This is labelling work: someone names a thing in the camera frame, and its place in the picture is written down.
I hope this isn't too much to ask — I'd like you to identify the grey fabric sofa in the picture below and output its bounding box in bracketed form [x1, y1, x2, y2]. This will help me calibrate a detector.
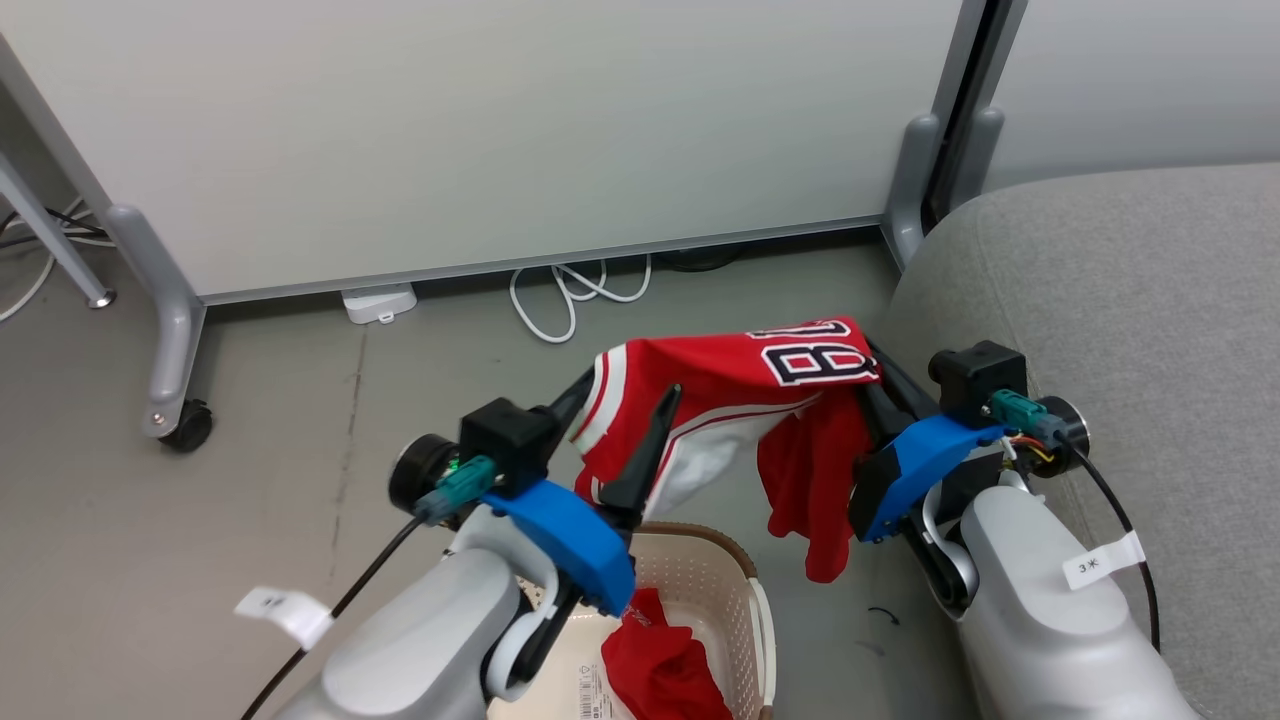
[880, 162, 1280, 720]

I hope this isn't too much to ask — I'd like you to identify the thin white floor cable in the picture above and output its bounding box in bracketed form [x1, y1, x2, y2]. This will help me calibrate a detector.
[0, 197, 91, 324]

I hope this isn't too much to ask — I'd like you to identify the black floor cable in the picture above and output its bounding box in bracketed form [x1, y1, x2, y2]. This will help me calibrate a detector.
[0, 205, 113, 251]

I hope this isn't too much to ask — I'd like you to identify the white right cable tag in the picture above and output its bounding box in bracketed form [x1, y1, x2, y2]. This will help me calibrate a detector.
[1062, 531, 1147, 592]

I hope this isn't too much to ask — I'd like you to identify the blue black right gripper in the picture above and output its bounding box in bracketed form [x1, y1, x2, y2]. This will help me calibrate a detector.
[848, 343, 1009, 546]

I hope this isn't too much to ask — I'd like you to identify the white cable tag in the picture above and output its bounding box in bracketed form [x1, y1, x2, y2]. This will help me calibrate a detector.
[234, 586, 335, 652]
[1062, 531, 1147, 592]

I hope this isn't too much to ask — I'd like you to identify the white power adapter box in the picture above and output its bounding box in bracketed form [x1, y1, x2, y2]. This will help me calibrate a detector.
[341, 283, 419, 326]

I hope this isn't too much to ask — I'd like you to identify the dark cable under partition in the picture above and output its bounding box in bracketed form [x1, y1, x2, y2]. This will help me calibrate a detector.
[650, 243, 743, 274]

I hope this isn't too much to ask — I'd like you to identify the white left cable tag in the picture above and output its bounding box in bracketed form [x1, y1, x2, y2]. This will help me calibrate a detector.
[234, 586, 335, 652]

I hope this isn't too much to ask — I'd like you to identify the white barcode sticker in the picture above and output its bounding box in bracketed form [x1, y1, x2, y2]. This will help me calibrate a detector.
[574, 664, 613, 720]

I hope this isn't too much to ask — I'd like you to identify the grey partition foot with caster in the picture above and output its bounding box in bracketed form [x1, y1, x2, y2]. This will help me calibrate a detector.
[105, 204, 214, 454]

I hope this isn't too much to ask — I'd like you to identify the pale green partition panel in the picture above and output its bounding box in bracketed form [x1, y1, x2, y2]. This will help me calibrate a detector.
[0, 0, 986, 306]

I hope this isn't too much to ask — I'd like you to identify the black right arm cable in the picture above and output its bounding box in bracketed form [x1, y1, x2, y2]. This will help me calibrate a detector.
[990, 390, 1163, 653]

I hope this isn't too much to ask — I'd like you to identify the red white numbered jersey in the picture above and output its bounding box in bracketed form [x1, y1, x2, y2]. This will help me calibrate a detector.
[570, 317, 886, 586]

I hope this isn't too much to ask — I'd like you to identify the plain red garment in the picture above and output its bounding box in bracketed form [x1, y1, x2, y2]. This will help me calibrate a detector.
[600, 587, 736, 720]

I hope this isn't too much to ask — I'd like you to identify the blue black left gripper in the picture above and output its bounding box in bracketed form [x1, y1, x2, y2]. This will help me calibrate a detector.
[482, 368, 685, 686]

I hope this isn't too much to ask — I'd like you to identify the grey slanted table leg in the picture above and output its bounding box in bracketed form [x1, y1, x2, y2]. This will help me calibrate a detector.
[0, 150, 117, 310]

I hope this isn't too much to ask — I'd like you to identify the pale partition panel beside sofa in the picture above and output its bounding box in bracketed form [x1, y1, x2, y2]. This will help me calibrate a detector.
[985, 0, 1280, 193]

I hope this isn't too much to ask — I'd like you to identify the looped white power cable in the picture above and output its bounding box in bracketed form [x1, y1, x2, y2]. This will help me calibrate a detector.
[508, 255, 653, 345]

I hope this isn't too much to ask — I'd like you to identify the cream perforated laundry basket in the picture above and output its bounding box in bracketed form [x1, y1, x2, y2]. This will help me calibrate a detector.
[485, 520, 777, 720]

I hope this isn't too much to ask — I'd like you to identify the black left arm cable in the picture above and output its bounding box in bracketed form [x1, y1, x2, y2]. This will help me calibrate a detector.
[238, 455, 498, 720]

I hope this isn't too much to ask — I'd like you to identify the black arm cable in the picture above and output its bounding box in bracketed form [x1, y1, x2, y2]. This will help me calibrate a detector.
[238, 455, 498, 720]
[990, 390, 1163, 653]

